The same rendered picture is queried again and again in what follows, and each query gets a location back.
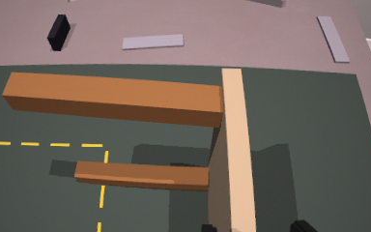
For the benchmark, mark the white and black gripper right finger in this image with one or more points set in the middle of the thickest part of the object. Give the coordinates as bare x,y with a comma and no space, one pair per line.
301,226

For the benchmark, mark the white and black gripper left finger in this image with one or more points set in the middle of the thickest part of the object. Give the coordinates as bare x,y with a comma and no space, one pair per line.
208,228

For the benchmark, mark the grey rectangular block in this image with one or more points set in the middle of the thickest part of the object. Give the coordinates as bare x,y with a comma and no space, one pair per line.
276,3

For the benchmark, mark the small black block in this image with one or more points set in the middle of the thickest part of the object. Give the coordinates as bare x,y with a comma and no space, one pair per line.
59,32

